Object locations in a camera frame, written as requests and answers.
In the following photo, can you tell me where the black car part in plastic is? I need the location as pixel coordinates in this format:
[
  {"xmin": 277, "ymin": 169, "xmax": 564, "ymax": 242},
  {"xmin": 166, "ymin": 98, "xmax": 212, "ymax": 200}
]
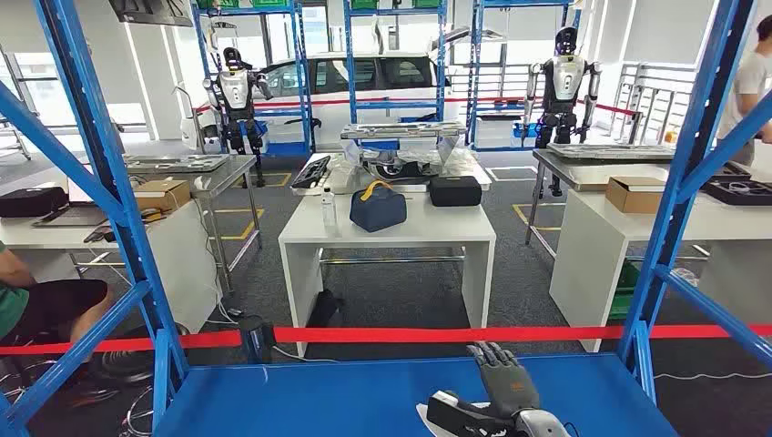
[{"xmin": 361, "ymin": 149, "xmax": 448, "ymax": 182}]

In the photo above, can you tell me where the laptop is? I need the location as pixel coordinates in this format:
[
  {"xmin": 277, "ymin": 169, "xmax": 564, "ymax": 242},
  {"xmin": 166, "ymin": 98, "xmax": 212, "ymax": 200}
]
[{"xmin": 33, "ymin": 178, "xmax": 110, "ymax": 229}]

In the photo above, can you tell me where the black backpack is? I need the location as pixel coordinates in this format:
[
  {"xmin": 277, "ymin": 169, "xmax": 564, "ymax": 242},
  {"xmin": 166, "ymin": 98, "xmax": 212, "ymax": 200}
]
[{"xmin": 306, "ymin": 289, "xmax": 345, "ymax": 330}]

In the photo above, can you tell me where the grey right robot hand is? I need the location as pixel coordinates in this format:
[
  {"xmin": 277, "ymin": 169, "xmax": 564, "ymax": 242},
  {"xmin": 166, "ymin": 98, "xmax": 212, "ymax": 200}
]
[{"xmin": 467, "ymin": 340, "xmax": 543, "ymax": 423}]

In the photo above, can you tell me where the black barrier post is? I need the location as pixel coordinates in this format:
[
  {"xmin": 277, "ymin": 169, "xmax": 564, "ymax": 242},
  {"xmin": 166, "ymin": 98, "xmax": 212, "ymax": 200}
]
[{"xmin": 238, "ymin": 314, "xmax": 279, "ymax": 365}]

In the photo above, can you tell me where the white table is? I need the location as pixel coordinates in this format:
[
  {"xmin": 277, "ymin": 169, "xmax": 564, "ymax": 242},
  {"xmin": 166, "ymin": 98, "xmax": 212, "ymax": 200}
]
[
  {"xmin": 0, "ymin": 198, "xmax": 219, "ymax": 336},
  {"xmin": 278, "ymin": 191, "xmax": 498, "ymax": 357},
  {"xmin": 548, "ymin": 188, "xmax": 772, "ymax": 354}
]

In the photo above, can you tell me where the blue metal shelf rack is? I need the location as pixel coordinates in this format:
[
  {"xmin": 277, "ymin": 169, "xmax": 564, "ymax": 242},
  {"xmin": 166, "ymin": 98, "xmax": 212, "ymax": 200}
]
[
  {"xmin": 464, "ymin": 0, "xmax": 584, "ymax": 152},
  {"xmin": 342, "ymin": 0, "xmax": 449, "ymax": 125},
  {"xmin": 0, "ymin": 0, "xmax": 772, "ymax": 437},
  {"xmin": 191, "ymin": 0, "xmax": 315, "ymax": 157}
]

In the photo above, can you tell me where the black and silver humanoid robot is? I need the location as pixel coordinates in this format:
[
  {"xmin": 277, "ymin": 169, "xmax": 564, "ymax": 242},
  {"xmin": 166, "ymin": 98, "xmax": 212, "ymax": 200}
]
[
  {"xmin": 201, "ymin": 46, "xmax": 274, "ymax": 188},
  {"xmin": 521, "ymin": 26, "xmax": 603, "ymax": 199}
]

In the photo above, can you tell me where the navy bag with yellow handle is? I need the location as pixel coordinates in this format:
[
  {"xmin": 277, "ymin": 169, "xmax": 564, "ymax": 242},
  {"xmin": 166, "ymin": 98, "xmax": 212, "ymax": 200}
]
[{"xmin": 349, "ymin": 179, "xmax": 408, "ymax": 234}]

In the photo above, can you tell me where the grey cable coil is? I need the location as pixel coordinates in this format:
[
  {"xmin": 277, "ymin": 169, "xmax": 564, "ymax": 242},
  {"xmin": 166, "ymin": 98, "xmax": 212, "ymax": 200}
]
[{"xmin": 117, "ymin": 385, "xmax": 155, "ymax": 437}]

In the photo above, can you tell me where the metal railing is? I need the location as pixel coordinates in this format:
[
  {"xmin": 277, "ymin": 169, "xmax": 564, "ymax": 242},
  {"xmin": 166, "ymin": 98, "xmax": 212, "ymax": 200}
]
[{"xmin": 609, "ymin": 62, "xmax": 701, "ymax": 146}]

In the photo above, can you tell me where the seated person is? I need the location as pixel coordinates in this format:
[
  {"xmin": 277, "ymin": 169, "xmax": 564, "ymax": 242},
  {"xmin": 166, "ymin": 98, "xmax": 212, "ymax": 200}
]
[{"xmin": 0, "ymin": 240, "xmax": 116, "ymax": 348}]

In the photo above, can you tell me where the black round stool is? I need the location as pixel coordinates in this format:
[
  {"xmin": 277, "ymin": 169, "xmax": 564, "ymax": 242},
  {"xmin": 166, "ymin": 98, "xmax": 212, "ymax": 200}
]
[{"xmin": 96, "ymin": 322, "xmax": 191, "ymax": 387}]

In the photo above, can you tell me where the grey part tray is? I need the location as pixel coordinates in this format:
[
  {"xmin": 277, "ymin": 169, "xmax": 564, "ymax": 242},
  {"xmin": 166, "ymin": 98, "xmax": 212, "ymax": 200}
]
[
  {"xmin": 123, "ymin": 153, "xmax": 231, "ymax": 175},
  {"xmin": 545, "ymin": 142, "xmax": 676, "ymax": 162},
  {"xmin": 339, "ymin": 121, "xmax": 469, "ymax": 141}
]

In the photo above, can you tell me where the black zip case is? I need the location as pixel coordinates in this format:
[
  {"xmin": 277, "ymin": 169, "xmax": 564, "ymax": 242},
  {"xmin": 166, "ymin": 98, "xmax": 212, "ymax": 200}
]
[
  {"xmin": 0, "ymin": 186, "xmax": 69, "ymax": 219},
  {"xmin": 428, "ymin": 175, "xmax": 483, "ymax": 208}
]

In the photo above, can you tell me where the cardboard box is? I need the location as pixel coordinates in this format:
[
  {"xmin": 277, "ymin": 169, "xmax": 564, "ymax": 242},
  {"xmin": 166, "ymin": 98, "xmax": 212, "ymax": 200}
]
[
  {"xmin": 133, "ymin": 179, "xmax": 192, "ymax": 215},
  {"xmin": 605, "ymin": 176, "xmax": 667, "ymax": 215}
]

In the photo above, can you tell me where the white car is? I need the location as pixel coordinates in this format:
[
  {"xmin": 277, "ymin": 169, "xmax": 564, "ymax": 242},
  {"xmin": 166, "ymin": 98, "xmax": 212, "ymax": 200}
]
[{"xmin": 180, "ymin": 51, "xmax": 462, "ymax": 152}]

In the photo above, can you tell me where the red barrier tape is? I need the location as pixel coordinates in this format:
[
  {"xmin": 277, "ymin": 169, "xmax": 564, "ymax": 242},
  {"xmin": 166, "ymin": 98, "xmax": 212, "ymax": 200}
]
[{"xmin": 0, "ymin": 324, "xmax": 772, "ymax": 357}]

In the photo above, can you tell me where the white curved plastic car part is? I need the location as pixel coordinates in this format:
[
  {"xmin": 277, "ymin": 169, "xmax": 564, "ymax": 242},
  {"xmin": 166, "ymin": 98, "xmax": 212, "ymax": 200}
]
[{"xmin": 416, "ymin": 401, "xmax": 490, "ymax": 437}]

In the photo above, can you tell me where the black part tray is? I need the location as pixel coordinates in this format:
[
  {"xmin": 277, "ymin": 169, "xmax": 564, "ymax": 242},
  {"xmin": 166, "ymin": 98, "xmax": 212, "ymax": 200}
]
[
  {"xmin": 702, "ymin": 175, "xmax": 772, "ymax": 208},
  {"xmin": 290, "ymin": 155, "xmax": 332, "ymax": 189}
]

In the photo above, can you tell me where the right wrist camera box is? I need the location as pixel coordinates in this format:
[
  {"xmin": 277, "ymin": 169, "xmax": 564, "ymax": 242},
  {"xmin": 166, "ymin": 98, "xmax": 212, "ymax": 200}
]
[{"xmin": 425, "ymin": 391, "xmax": 513, "ymax": 437}]

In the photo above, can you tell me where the clear plastic bottle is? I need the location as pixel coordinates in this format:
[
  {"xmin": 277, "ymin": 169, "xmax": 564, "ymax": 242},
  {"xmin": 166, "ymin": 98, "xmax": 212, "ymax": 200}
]
[{"xmin": 320, "ymin": 187, "xmax": 338, "ymax": 229}]

